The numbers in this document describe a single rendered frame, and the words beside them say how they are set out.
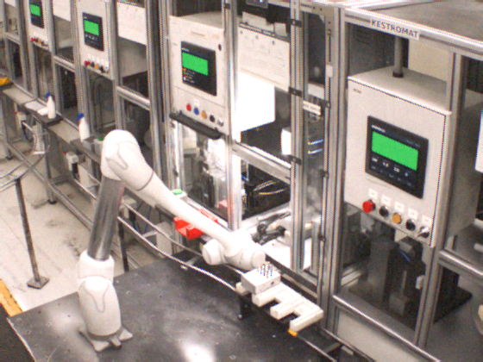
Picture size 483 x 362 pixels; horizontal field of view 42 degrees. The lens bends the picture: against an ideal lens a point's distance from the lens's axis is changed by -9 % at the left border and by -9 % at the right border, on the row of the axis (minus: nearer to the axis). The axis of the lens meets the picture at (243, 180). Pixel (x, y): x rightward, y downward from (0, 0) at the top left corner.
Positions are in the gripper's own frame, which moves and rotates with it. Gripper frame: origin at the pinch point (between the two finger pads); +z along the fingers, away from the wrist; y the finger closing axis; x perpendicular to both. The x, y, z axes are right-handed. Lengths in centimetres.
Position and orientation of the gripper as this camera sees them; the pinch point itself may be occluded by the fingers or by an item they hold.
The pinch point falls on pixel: (285, 220)
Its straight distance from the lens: 294.6
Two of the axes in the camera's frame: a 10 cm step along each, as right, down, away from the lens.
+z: 7.9, -3.2, 5.2
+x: -6.1, -3.4, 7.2
